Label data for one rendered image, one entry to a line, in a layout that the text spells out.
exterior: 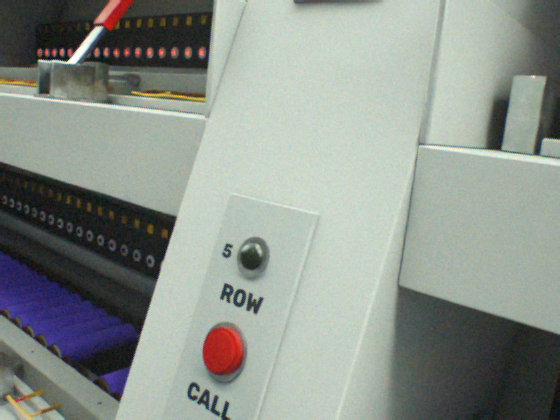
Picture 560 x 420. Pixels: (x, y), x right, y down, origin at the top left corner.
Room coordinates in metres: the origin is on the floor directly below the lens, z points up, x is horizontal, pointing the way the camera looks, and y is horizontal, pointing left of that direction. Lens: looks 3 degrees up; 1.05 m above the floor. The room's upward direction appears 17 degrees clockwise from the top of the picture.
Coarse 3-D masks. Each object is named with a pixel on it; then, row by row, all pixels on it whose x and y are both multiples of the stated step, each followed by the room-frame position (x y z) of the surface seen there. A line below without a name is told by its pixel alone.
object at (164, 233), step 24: (0, 168) 0.67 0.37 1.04; (0, 192) 0.68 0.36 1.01; (24, 192) 0.63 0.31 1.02; (48, 192) 0.59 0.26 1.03; (72, 192) 0.56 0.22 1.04; (24, 216) 0.64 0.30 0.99; (48, 216) 0.60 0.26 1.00; (72, 216) 0.56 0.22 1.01; (96, 216) 0.53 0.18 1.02; (120, 216) 0.50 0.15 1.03; (144, 216) 0.48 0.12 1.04; (72, 240) 0.57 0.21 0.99; (96, 240) 0.54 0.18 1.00; (120, 240) 0.51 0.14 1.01; (144, 240) 0.48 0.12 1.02; (168, 240) 0.46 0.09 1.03; (144, 264) 0.49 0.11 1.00
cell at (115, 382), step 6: (114, 372) 0.35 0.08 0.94; (120, 372) 0.35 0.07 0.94; (126, 372) 0.35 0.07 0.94; (102, 378) 0.34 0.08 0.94; (108, 378) 0.34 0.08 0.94; (114, 378) 0.34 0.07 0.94; (120, 378) 0.35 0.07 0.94; (126, 378) 0.35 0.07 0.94; (108, 384) 0.34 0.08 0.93; (114, 384) 0.34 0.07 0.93; (120, 384) 0.34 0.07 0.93; (108, 390) 0.34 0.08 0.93; (114, 390) 0.34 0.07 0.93; (120, 390) 0.34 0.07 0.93
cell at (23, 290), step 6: (48, 282) 0.50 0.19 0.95; (54, 282) 0.50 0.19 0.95; (12, 288) 0.47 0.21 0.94; (18, 288) 0.48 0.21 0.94; (24, 288) 0.48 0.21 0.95; (30, 288) 0.48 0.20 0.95; (36, 288) 0.49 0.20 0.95; (42, 288) 0.49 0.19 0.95; (48, 288) 0.49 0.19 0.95; (54, 288) 0.50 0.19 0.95; (0, 294) 0.46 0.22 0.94; (6, 294) 0.46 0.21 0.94; (12, 294) 0.47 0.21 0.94; (18, 294) 0.47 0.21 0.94; (24, 294) 0.48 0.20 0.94
